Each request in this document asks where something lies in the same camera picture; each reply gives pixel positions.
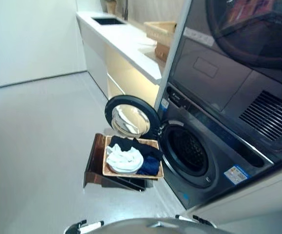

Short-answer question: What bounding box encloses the navy blue garment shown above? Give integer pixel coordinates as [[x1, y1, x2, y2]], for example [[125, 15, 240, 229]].
[[136, 156, 161, 176]]

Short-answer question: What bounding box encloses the beige vase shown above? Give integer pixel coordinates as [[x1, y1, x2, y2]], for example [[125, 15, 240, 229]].
[[106, 0, 118, 14]]

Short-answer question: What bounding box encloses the wooden laundry basket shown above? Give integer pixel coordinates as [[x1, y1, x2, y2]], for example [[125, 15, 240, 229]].
[[102, 135, 165, 180]]

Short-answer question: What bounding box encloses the white garment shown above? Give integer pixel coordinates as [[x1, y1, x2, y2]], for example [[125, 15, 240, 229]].
[[106, 143, 145, 175]]

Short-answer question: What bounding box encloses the light woven storage basket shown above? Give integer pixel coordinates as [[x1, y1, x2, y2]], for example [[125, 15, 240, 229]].
[[143, 20, 177, 46]]

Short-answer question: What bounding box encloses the round washing machine door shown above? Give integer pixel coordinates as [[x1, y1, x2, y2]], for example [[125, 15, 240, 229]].
[[105, 94, 160, 140]]

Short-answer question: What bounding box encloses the dark brown wooden stand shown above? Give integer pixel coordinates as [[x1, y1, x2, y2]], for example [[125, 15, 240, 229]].
[[83, 133, 154, 191]]

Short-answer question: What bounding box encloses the dark grey washing machine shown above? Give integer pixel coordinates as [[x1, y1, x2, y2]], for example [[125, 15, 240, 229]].
[[157, 82, 274, 211]]

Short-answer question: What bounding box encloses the black inset sink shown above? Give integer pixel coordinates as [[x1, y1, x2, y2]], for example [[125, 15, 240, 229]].
[[91, 16, 127, 26]]

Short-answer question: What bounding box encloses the dark grey stacked dryer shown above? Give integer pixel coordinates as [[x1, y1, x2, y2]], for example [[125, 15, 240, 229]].
[[167, 0, 282, 151]]

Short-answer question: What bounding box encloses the dark faucet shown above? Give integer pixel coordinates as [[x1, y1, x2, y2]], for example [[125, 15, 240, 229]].
[[121, 0, 129, 19]]

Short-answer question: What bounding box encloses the white counter cabinet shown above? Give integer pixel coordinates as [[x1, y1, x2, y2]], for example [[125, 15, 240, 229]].
[[75, 10, 166, 106]]

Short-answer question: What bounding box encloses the grey robot torso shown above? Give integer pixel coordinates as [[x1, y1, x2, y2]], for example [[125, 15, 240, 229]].
[[94, 217, 213, 234]]

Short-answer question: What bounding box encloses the black garment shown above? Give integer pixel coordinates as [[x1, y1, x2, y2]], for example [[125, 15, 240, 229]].
[[110, 136, 164, 161]]

